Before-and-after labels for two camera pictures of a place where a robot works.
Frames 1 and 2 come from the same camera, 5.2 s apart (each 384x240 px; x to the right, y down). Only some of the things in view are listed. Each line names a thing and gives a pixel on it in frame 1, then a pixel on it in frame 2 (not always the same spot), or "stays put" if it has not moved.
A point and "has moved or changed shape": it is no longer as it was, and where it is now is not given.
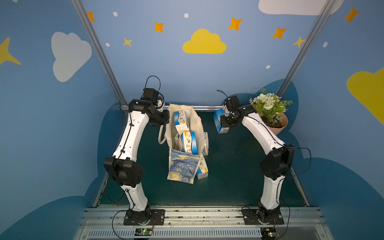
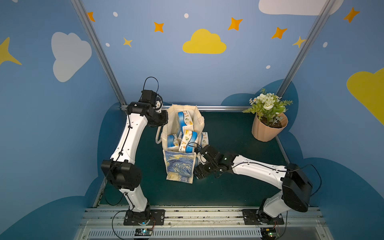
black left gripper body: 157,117 stays put
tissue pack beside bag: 205,150 stays put
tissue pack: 181,121 has moved or changed shape
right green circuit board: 269,233 stays put
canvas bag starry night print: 183,167 has moved or changed shape
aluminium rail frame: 202,223 stays put
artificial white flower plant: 269,106 stays put
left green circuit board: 143,232 stays put
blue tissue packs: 189,142 stays put
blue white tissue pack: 216,116 to 172,140
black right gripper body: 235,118 to 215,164
